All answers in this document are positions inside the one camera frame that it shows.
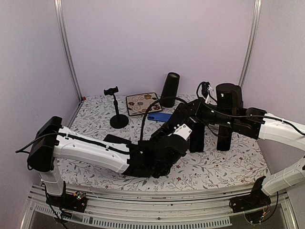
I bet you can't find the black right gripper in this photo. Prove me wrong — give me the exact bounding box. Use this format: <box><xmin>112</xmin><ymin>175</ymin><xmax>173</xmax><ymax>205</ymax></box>
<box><xmin>181</xmin><ymin>96</ymin><xmax>235</xmax><ymax>128</ymax></box>

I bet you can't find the blue edged black phone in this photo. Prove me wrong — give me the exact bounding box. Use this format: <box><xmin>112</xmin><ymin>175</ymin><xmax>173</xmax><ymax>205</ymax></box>
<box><xmin>189</xmin><ymin>123</ymin><xmax>205</xmax><ymax>153</ymax></box>

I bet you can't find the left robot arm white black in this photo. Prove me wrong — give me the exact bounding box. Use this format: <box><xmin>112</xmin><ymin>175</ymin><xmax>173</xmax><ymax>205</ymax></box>
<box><xmin>16</xmin><ymin>116</ymin><xmax>192</xmax><ymax>207</ymax></box>

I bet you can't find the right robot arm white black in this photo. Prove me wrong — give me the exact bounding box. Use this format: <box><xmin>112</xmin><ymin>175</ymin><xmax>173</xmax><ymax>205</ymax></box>
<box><xmin>170</xmin><ymin>83</ymin><xmax>305</xmax><ymax>151</ymax></box>

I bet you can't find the blue phone face down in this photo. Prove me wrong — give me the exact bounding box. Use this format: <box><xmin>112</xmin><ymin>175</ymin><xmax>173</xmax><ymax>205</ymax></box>
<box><xmin>147</xmin><ymin>112</ymin><xmax>172</xmax><ymax>122</ymax></box>

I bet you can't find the black tall phone holder stand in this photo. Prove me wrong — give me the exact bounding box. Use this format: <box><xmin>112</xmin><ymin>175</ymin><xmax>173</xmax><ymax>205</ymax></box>
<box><xmin>104</xmin><ymin>86</ymin><xmax>129</xmax><ymax>129</ymax></box>

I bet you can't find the teal cased dark phone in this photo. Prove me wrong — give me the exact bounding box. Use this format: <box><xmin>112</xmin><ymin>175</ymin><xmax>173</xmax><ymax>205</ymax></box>
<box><xmin>104</xmin><ymin>134</ymin><xmax>132</xmax><ymax>145</ymax></box>

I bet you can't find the black cylindrical speaker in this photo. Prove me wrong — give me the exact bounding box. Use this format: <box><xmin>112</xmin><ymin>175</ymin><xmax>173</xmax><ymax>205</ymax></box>
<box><xmin>160</xmin><ymin>72</ymin><xmax>180</xmax><ymax>108</ymax></box>

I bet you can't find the floral square ceramic plate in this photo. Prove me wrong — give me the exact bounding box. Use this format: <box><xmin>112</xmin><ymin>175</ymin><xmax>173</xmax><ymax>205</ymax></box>
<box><xmin>125</xmin><ymin>92</ymin><xmax>158</xmax><ymax>116</ymax></box>

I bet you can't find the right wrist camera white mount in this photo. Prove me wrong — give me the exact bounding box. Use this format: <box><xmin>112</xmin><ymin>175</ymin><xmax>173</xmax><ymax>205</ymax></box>
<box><xmin>201</xmin><ymin>82</ymin><xmax>217</xmax><ymax>105</ymax></box>

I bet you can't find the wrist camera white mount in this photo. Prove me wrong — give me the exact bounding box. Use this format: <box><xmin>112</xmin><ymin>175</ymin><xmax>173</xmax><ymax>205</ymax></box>
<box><xmin>173</xmin><ymin>124</ymin><xmax>192</xmax><ymax>140</ymax></box>
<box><xmin>201</xmin><ymin>82</ymin><xmax>217</xmax><ymax>105</ymax></box>

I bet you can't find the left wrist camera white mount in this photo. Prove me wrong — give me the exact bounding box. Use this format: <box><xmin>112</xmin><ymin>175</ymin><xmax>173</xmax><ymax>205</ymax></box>
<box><xmin>173</xmin><ymin>124</ymin><xmax>192</xmax><ymax>140</ymax></box>

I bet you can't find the black braided left cable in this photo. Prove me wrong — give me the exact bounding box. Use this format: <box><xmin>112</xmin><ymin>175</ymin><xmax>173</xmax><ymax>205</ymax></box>
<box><xmin>140</xmin><ymin>95</ymin><xmax>189</xmax><ymax>141</ymax></box>

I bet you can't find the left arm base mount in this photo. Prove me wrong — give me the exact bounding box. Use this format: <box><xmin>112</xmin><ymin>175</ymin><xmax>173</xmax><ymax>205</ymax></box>
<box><xmin>46</xmin><ymin>181</ymin><xmax>88</xmax><ymax>213</ymax></box>

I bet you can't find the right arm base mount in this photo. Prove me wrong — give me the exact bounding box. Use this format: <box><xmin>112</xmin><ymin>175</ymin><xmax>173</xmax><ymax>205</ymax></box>
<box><xmin>229</xmin><ymin>176</ymin><xmax>271</xmax><ymax>213</ymax></box>

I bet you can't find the right aluminium frame post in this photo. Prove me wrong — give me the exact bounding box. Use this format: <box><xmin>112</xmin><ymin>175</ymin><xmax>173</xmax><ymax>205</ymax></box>
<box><xmin>238</xmin><ymin>0</ymin><xmax>262</xmax><ymax>89</ymax></box>

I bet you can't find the aluminium frame post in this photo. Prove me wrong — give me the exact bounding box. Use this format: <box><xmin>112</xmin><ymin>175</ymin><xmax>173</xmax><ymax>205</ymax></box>
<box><xmin>54</xmin><ymin>0</ymin><xmax>82</xmax><ymax>102</ymax></box>
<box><xmin>238</xmin><ymin>0</ymin><xmax>262</xmax><ymax>89</ymax></box>

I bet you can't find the left aluminium frame post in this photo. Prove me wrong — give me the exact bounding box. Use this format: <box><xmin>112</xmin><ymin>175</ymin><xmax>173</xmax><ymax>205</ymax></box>
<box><xmin>54</xmin><ymin>0</ymin><xmax>82</xmax><ymax>102</ymax></box>

